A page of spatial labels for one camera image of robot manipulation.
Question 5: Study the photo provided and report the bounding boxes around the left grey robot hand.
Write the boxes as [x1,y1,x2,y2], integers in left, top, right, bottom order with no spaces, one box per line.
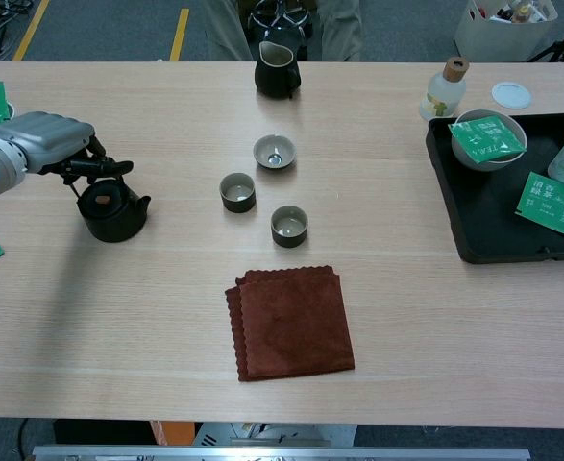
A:
[0,110,135,186]

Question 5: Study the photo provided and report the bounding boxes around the black cast iron teapot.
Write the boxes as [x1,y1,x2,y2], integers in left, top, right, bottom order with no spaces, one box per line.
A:
[76,175,152,244]

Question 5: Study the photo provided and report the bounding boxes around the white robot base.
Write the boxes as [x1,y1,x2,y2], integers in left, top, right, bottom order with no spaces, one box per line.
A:
[192,422,359,448]

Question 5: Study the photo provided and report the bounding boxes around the cylindrical grey teacup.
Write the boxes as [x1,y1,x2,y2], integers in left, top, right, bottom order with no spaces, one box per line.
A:
[218,172,257,214]
[270,205,309,249]

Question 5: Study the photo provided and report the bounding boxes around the beige trouser leg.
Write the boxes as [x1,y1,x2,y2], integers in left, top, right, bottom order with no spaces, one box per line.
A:
[202,0,254,62]
[320,0,363,62]

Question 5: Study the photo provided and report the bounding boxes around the wide grey tea bowl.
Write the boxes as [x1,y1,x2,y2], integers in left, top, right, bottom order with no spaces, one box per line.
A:
[253,134,297,172]

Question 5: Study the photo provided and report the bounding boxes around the black ceramic pitcher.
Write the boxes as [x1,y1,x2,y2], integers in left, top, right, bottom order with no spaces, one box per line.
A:
[254,40,303,101]

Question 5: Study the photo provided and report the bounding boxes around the black office chair base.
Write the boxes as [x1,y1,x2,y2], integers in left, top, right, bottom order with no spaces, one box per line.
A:
[247,0,311,61]

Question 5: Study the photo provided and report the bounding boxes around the brown folded cloth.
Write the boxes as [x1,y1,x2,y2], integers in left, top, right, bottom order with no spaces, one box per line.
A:
[224,264,356,383]

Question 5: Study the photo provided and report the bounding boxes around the frosted bottle with wooden cap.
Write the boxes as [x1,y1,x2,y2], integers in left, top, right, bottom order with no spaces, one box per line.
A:
[419,56,470,122]

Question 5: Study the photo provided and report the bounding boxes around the white paper bowl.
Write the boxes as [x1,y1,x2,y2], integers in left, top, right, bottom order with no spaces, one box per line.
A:
[450,109,528,173]

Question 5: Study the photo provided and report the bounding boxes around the black plastic tray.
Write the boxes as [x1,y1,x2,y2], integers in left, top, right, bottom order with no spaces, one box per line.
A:
[425,112,564,265]

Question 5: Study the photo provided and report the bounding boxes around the white storage bin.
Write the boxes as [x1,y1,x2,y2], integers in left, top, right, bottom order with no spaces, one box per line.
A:
[454,0,559,62]

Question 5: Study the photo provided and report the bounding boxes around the white round lid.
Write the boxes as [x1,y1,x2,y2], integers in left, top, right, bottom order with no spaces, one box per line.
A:
[491,81,533,110]

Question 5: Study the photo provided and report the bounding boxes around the black tripod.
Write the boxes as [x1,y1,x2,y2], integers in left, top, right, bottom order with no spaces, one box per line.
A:
[526,0,564,63]

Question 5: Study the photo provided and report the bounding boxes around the aluminium profile rail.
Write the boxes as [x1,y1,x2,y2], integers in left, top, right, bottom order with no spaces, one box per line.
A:
[31,445,532,461]

